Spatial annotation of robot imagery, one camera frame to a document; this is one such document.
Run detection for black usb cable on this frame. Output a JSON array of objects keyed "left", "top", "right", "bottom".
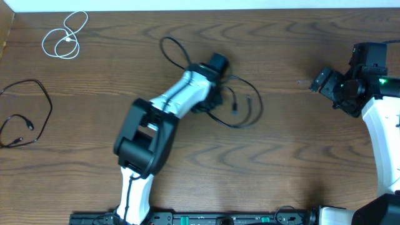
[
  {"left": 0, "top": 79, "right": 53, "bottom": 149},
  {"left": 206, "top": 74, "right": 264, "bottom": 129}
]

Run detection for white usb cable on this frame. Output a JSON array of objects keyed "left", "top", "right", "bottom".
[{"left": 41, "top": 10, "right": 89, "bottom": 60}]

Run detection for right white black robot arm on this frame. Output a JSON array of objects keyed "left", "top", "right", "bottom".
[{"left": 303, "top": 41, "right": 399, "bottom": 224}]

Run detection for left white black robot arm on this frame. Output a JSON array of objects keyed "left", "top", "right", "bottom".
[{"left": 113, "top": 53, "right": 229, "bottom": 224}]

